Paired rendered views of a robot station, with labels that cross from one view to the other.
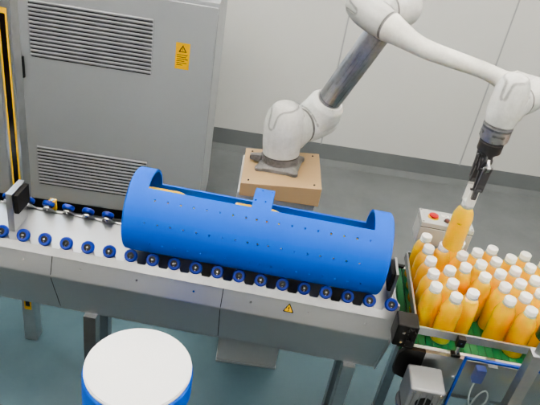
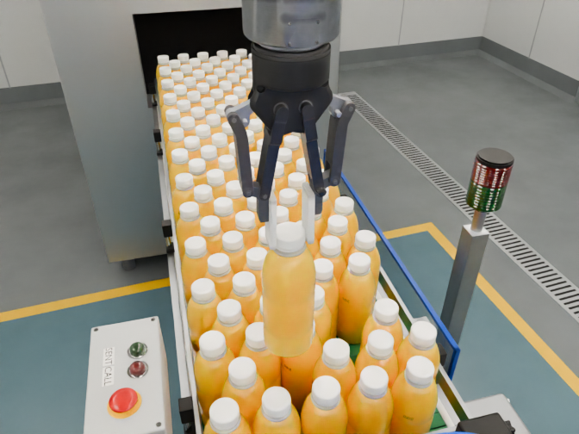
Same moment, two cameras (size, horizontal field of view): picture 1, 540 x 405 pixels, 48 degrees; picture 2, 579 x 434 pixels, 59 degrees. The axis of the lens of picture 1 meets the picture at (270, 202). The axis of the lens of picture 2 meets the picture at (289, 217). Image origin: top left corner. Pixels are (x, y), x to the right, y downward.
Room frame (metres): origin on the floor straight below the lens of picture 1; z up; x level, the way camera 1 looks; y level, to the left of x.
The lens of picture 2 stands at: (1.87, -0.17, 1.69)
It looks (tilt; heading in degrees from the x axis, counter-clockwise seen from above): 35 degrees down; 255
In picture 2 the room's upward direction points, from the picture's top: straight up
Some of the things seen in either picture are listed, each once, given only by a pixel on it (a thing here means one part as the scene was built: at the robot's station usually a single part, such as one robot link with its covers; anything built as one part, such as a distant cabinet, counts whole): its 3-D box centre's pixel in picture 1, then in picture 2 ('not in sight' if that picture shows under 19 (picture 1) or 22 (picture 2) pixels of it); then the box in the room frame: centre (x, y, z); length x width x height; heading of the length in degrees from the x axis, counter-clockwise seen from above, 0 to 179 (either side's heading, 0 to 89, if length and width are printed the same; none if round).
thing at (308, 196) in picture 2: (472, 198); (308, 213); (1.72, -0.64, 1.34); 0.03 x 0.01 x 0.07; 89
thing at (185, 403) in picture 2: not in sight; (188, 418); (1.90, -0.69, 0.94); 0.03 x 0.02 x 0.08; 89
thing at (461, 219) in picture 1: (459, 226); (288, 294); (1.74, -0.65, 1.22); 0.07 x 0.07 x 0.19
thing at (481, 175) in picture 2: not in sight; (491, 170); (1.32, -0.84, 1.23); 0.06 x 0.06 x 0.04
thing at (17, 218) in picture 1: (18, 206); not in sight; (1.70, 0.87, 1.00); 0.10 x 0.04 x 0.15; 179
